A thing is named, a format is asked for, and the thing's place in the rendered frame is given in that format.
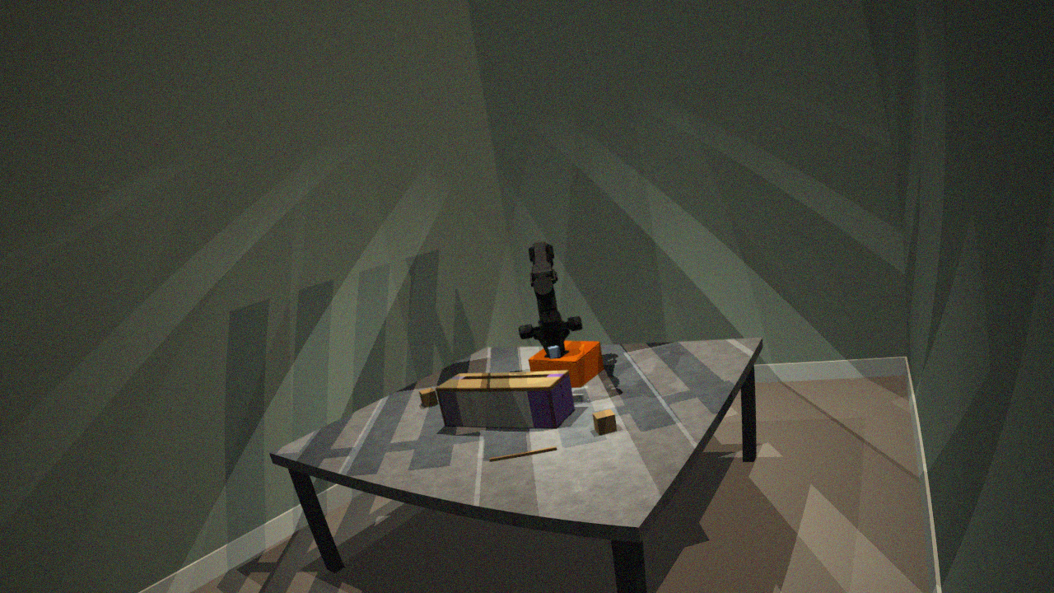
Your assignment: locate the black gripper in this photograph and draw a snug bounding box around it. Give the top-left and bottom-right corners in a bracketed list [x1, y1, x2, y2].
[519, 302, 582, 356]

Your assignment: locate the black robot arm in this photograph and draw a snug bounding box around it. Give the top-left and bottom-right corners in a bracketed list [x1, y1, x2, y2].
[529, 241, 560, 348]

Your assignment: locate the thin brown stick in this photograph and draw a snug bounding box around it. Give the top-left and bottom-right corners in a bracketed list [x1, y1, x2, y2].
[489, 447, 557, 462]

